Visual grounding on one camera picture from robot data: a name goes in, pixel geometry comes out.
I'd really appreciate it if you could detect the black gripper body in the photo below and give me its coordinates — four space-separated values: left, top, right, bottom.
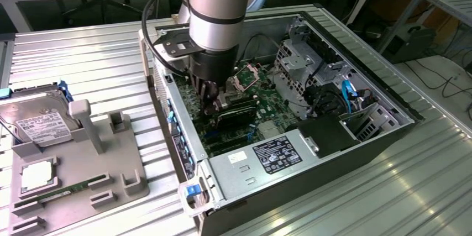
190 47 240 86

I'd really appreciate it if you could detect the graphics card with metal bracket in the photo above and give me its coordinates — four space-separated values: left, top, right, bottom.
206 104 258 130

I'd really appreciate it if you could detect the CPU socket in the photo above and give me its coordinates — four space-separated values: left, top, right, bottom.
219 80 239 107

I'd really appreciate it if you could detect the black RAM slot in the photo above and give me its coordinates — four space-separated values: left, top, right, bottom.
231 94 256 103
232 100 259 109
231 97 259 106

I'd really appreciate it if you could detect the metal socket cover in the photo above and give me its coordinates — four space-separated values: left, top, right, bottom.
231 63 262 92

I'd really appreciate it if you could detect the long black expansion slot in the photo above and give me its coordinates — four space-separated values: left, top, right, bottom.
208 139 252 154
204 133 248 146

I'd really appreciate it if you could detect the green motherboard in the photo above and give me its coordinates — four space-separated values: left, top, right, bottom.
172 61 303 156

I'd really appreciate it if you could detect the silver chipset heatsink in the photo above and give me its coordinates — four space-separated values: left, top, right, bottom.
258 122 286 137

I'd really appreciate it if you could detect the silver metal drive cage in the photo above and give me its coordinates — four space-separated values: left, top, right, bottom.
272 16 358 115

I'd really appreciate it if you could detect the silver power supply unit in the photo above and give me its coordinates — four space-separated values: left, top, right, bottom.
204 130 322 202

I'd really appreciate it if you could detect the black plastic shroud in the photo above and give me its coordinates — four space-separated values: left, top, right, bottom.
296 114 360 159

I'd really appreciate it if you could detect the black office chair base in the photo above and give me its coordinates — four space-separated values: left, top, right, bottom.
59 0 147 27

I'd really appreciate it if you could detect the silver disk bay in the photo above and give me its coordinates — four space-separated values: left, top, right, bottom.
338 100 416 141

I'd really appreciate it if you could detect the open black PC case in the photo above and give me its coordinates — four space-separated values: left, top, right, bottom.
138 11 426 236

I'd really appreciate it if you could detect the grey plastic parts rack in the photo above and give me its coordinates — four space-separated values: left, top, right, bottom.
7 99 151 236

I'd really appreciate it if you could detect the silver hard disk drive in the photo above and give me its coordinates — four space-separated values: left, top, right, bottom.
0 86 82 148

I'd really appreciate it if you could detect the black box device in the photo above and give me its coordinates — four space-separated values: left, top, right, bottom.
383 25 439 64

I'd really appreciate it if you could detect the green RAM stick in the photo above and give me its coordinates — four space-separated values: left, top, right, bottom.
18 179 98 202

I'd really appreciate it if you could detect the silver CPU chip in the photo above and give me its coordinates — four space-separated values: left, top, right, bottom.
20 160 55 192

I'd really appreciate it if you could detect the black looped wire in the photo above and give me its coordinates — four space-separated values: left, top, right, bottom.
244 33 283 64

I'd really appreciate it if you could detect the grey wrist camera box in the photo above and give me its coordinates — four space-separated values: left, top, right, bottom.
152 32 206 78

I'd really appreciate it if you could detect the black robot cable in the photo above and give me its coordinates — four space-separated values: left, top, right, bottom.
142 0 192 78

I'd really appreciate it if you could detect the black wire bundle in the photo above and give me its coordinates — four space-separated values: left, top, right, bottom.
303 83 355 117

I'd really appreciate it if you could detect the blue SATA wire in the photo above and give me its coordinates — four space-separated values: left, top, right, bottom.
342 80 358 114

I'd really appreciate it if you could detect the beige case handle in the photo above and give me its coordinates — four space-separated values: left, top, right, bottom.
176 177 215 218

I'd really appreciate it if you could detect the dark metal frame post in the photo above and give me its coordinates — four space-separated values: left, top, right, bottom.
0 33 16 89

